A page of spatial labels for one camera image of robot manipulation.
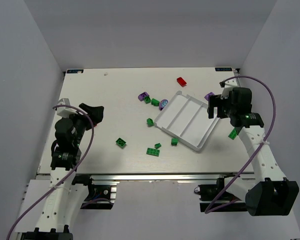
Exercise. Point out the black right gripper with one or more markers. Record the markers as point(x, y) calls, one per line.
point(220, 107)

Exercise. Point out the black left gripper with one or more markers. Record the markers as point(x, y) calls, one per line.
point(86, 119)

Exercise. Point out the green lego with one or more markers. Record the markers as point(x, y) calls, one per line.
point(233, 134)
point(150, 122)
point(174, 141)
point(147, 99)

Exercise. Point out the green 2x2 lego brick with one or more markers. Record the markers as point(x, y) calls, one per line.
point(121, 143)

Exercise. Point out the small green lego brick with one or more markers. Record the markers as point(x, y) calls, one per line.
point(157, 145)

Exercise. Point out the green 2x4 lego plate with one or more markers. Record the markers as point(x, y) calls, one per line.
point(153, 152)

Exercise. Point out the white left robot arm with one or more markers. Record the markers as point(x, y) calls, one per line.
point(67, 191)

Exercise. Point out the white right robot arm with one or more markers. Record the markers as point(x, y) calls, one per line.
point(273, 194)

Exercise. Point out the purple lego right of tray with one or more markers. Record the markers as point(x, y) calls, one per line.
point(207, 96)

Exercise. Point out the white three-compartment tray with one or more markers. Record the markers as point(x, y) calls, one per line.
point(186, 118)

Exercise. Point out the blue label right corner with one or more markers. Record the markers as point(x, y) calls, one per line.
point(223, 69)

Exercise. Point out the blue label corner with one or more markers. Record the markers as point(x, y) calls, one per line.
point(223, 69)
point(74, 71)

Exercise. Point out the red lego brick top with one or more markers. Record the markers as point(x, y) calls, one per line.
point(181, 82)

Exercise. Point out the blue label left corner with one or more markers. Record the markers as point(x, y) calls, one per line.
point(74, 71)

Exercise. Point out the purple arch lego brick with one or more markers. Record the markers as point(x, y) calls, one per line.
point(142, 96)

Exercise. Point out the purple paw print lego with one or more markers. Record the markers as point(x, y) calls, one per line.
point(162, 104)

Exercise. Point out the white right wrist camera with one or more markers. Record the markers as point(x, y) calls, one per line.
point(228, 86)

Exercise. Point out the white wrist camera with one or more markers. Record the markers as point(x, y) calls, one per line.
point(64, 111)
point(228, 86)

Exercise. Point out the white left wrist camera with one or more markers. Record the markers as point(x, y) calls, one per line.
point(64, 111)

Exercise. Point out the aluminium table edge rail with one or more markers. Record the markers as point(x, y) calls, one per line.
point(184, 177)

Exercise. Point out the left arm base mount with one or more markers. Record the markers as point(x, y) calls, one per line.
point(98, 196)

